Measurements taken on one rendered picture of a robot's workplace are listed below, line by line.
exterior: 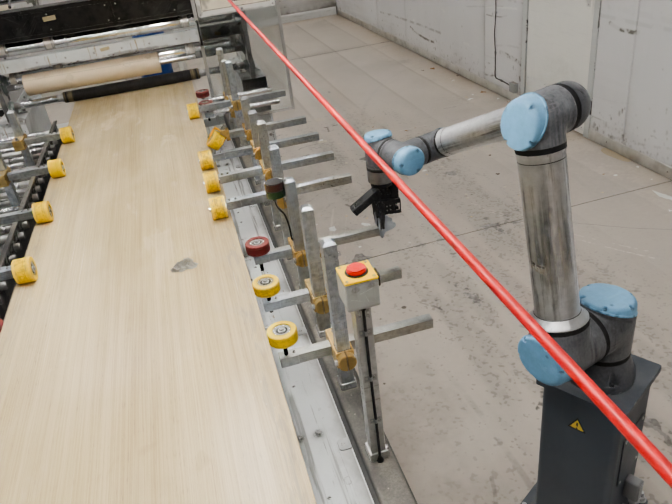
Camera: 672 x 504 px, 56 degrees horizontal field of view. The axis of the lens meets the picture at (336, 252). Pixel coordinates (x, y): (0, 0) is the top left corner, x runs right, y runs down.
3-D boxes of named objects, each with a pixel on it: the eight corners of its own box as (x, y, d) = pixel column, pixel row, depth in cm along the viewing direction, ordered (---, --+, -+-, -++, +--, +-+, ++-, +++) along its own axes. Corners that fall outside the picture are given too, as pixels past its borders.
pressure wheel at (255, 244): (272, 261, 218) (266, 232, 212) (276, 273, 211) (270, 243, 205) (249, 267, 216) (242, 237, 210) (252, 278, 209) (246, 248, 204)
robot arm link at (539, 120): (608, 370, 165) (587, 81, 139) (563, 401, 158) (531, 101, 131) (561, 351, 178) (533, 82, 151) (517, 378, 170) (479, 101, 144)
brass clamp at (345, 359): (345, 338, 179) (344, 324, 176) (359, 368, 167) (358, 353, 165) (324, 344, 178) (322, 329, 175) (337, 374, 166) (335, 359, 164)
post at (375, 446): (383, 443, 155) (366, 292, 132) (389, 458, 151) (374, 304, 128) (365, 448, 154) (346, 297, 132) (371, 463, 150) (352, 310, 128)
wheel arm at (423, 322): (429, 323, 180) (428, 311, 178) (434, 330, 177) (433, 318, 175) (280, 363, 173) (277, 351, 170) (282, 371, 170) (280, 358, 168)
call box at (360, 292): (370, 290, 134) (367, 259, 130) (381, 308, 128) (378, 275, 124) (339, 298, 133) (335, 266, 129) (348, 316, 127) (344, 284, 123)
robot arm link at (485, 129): (607, 64, 146) (435, 125, 206) (571, 77, 141) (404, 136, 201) (621, 113, 147) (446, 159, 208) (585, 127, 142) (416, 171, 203)
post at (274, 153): (297, 261, 242) (276, 142, 218) (299, 265, 239) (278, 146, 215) (288, 263, 241) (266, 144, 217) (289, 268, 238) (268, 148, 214)
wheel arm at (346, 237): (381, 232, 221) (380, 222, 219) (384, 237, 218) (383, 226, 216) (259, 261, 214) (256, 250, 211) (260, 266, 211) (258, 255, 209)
